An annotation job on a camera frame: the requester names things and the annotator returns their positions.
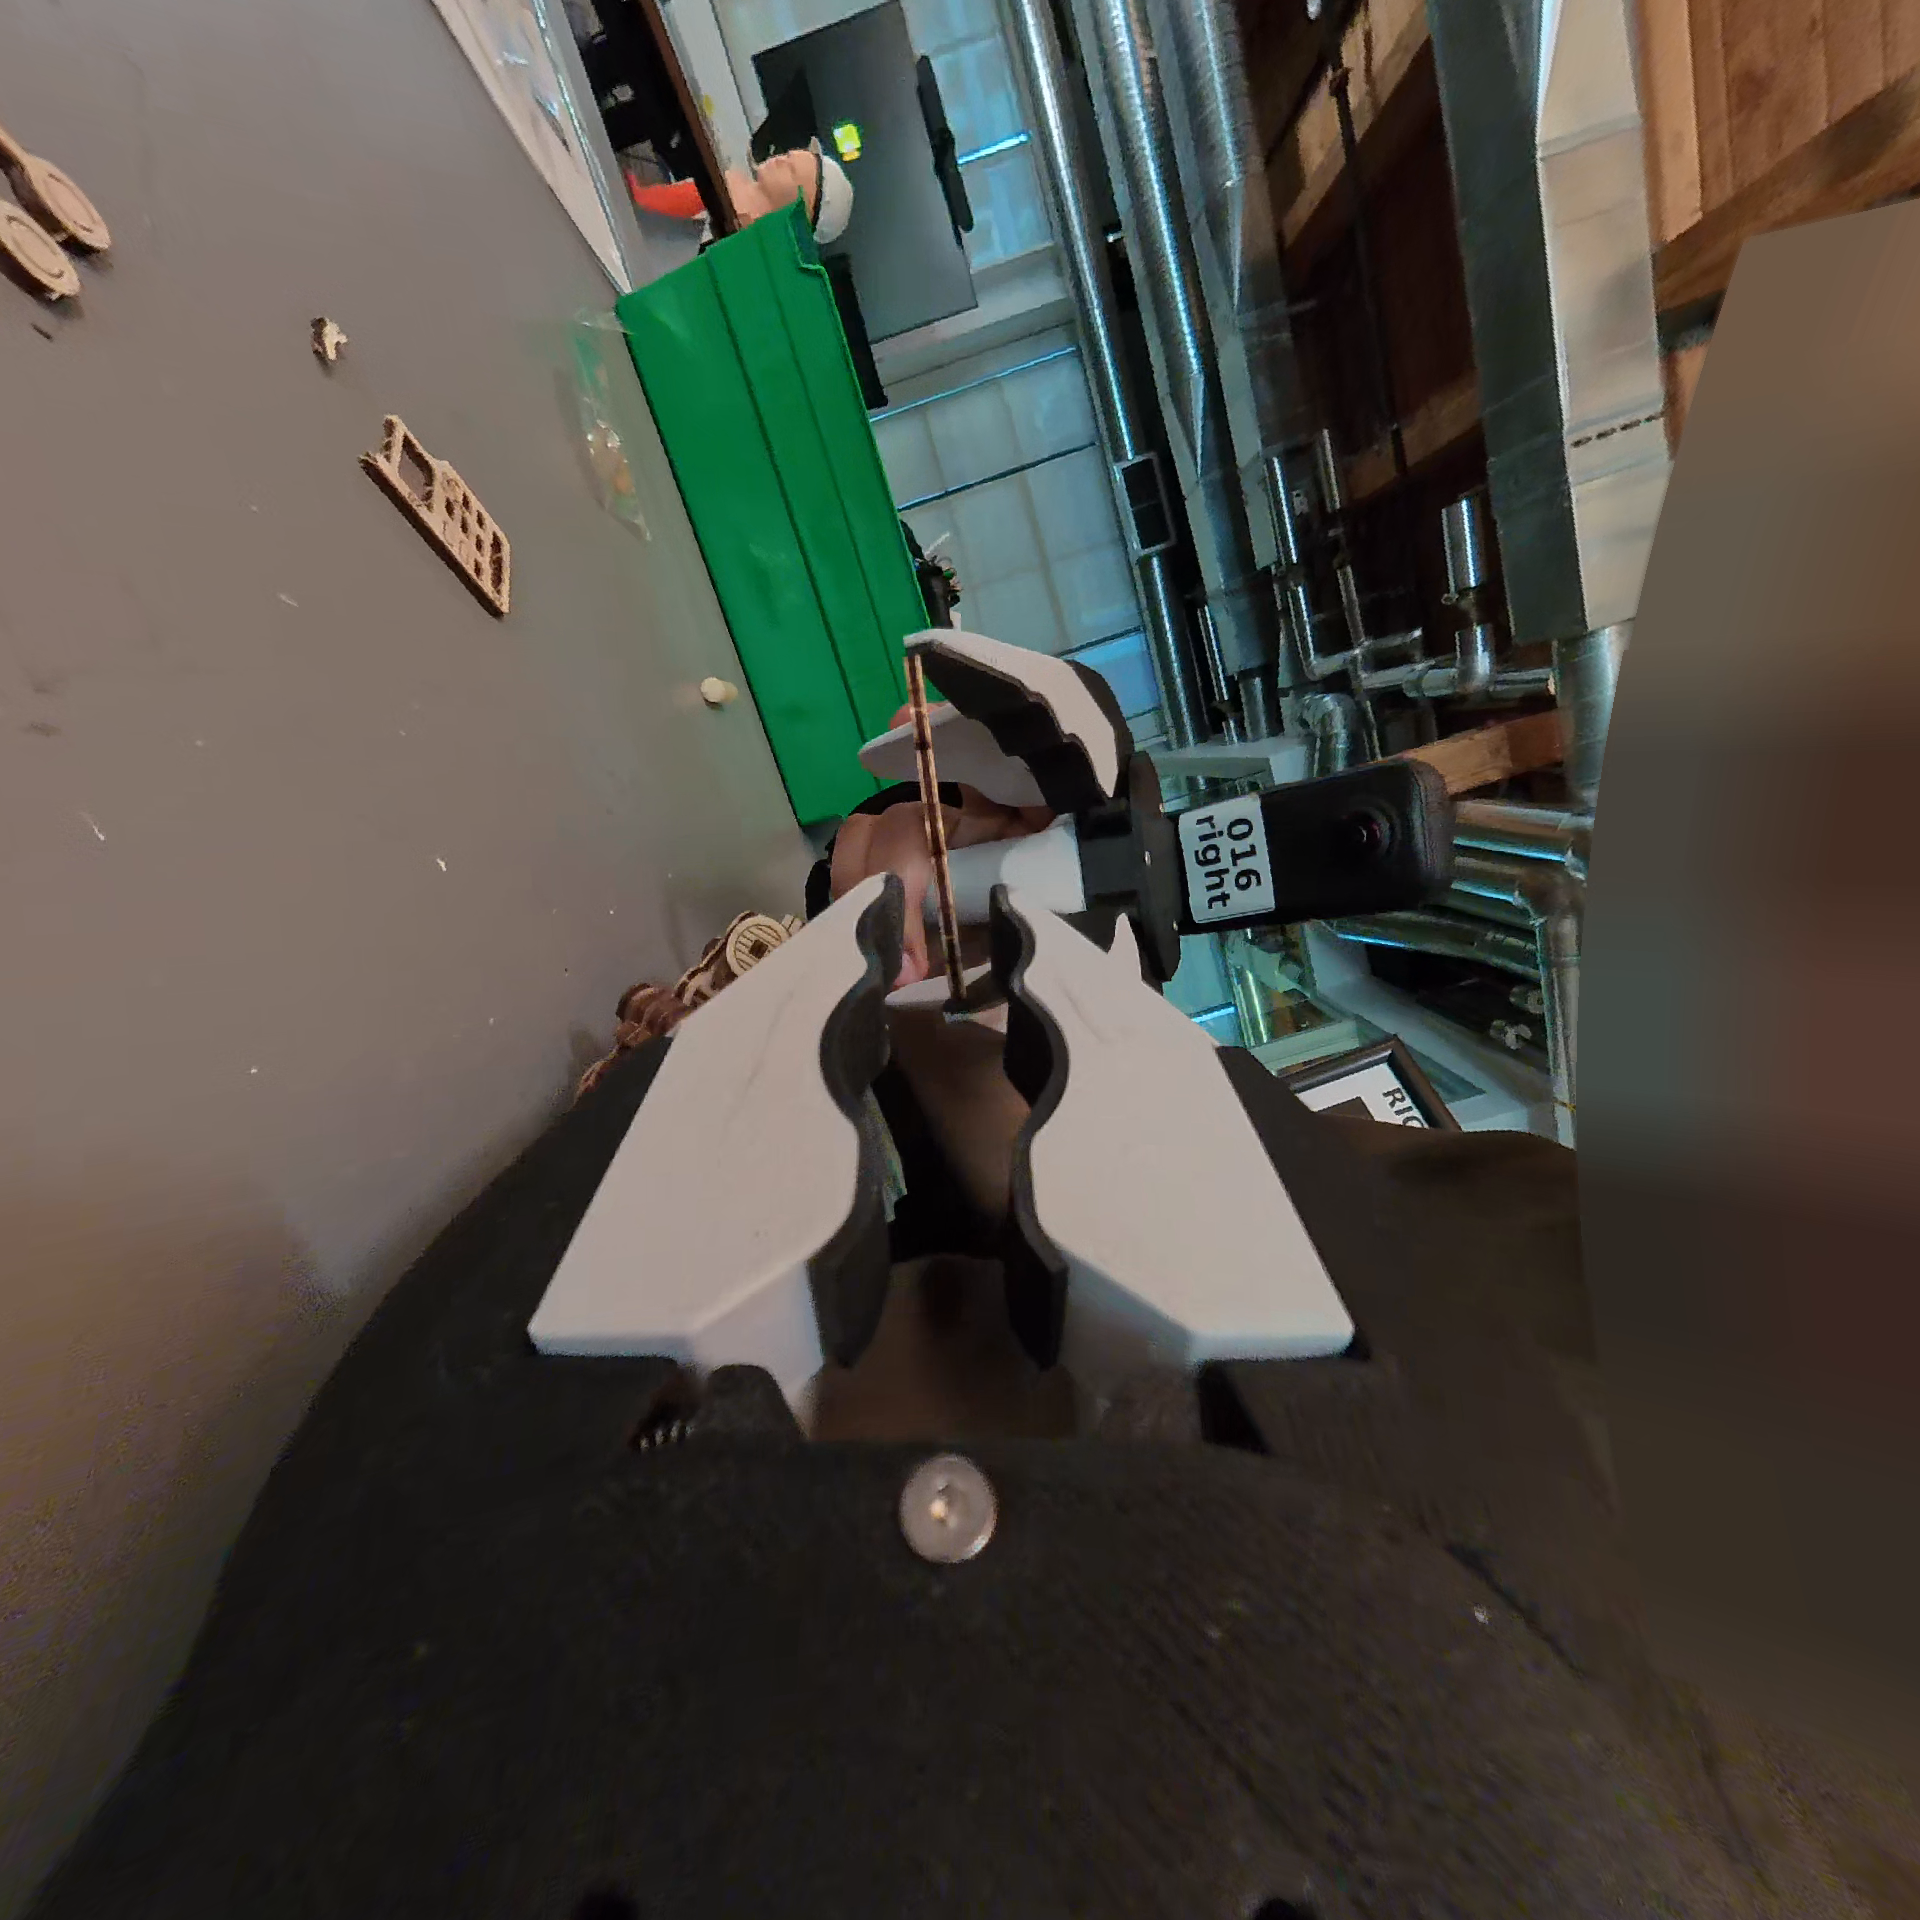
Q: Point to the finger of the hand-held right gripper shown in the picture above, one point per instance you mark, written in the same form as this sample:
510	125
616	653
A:
990	781
1093	720

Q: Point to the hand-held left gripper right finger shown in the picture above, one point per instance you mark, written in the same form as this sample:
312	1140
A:
1186	1215

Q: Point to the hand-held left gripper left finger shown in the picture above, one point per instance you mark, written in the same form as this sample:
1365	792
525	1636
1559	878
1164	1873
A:
720	1184

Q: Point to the small square wooden piece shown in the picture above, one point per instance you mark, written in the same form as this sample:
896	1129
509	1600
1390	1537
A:
934	825

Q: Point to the person's right hand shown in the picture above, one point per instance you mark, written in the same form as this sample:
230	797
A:
870	844

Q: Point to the wooden model assembly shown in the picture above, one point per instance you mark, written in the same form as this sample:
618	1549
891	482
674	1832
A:
720	960

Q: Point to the black framed sign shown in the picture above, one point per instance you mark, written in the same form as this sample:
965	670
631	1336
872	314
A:
1402	1103

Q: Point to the person's brown garment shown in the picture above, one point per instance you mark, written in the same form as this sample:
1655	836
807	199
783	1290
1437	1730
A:
1442	1277

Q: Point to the green bin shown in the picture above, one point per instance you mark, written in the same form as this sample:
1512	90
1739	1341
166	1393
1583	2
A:
765	525

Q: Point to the silver insulated pipes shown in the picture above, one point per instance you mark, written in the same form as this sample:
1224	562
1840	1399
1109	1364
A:
1517	885

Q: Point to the wooden beam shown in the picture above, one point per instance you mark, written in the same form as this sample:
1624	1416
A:
1501	745

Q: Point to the black box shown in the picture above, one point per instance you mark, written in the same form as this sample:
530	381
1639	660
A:
854	330

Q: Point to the clear plastic bag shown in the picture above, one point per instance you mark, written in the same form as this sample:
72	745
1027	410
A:
616	450

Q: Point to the slotted wooden piece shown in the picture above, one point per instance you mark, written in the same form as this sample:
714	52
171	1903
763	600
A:
451	518

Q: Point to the mannequin head with helmet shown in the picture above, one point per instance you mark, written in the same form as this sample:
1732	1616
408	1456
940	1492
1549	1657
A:
773	189

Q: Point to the orange object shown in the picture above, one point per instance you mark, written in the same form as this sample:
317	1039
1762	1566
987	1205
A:
668	197

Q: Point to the tiny wooden fragment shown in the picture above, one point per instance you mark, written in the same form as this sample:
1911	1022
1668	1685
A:
330	340

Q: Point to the instruction booklet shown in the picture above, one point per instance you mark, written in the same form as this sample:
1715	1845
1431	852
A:
541	119

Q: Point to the curved wooden lever piece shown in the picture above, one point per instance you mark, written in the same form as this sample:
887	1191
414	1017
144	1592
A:
31	254

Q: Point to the straight wooden lever piece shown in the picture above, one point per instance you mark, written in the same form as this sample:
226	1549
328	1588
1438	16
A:
60	201

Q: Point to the silver spiral duct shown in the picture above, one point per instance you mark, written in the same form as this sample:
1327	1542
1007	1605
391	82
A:
1186	225
1079	225

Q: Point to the dark wall panel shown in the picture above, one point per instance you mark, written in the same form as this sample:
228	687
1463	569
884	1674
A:
870	194

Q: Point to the rectangular metal duct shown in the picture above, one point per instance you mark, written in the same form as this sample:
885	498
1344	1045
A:
1575	376

